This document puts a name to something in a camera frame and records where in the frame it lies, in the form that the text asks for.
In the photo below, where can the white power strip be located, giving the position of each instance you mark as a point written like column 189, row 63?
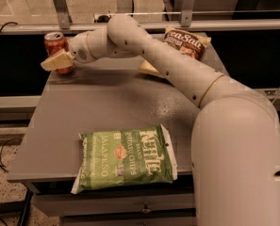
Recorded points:
column 102, row 18

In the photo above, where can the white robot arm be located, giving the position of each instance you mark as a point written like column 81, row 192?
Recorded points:
column 235, row 142

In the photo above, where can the grey cabinet with drawers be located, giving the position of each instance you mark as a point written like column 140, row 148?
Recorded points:
column 108, row 94

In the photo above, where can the brown sea salt chip bag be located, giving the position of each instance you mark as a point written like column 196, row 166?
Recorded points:
column 188, row 43

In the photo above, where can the red coca cola can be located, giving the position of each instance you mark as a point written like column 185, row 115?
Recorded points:
column 54, row 42

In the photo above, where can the metal railing frame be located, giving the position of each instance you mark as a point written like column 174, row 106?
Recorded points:
column 74, row 16

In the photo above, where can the green jalapeno chip bag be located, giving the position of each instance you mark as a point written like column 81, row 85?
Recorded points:
column 126, row 158

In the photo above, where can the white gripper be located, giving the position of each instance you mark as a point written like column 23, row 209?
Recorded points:
column 79, row 48

